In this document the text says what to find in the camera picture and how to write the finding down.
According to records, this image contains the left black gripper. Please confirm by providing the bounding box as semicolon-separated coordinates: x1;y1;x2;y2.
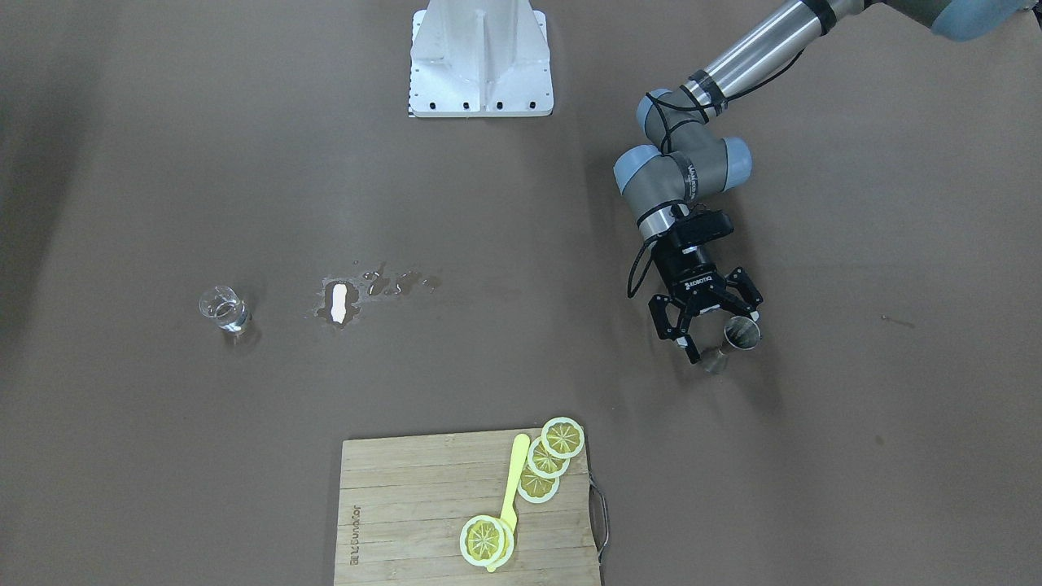
648;236;764;365

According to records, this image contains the steel jigger measuring cup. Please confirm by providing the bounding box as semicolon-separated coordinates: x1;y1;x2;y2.
701;316;763;374

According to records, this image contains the small glass cup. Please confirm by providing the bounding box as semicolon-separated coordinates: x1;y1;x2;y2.
199;286;250;335

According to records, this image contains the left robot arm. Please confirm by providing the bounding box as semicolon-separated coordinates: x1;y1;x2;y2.
613;1;1040;370

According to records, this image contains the lemon slice middle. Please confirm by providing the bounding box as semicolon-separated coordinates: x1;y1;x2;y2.
526;438;571;481

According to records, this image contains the lemon slice inner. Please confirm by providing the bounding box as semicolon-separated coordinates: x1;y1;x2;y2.
517;466;561;504

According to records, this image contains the lemon slice on knife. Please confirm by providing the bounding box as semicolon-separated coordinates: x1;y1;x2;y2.
458;515;516;572

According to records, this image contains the wooden cutting board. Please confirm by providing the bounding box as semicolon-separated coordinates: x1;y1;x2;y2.
332;430;604;585

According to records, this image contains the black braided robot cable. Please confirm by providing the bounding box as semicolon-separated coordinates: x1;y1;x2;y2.
627;240;660;300

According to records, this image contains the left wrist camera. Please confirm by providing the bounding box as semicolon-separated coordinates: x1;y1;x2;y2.
666;210;734;250

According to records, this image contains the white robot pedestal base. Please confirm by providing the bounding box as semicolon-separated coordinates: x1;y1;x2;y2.
407;1;554;119

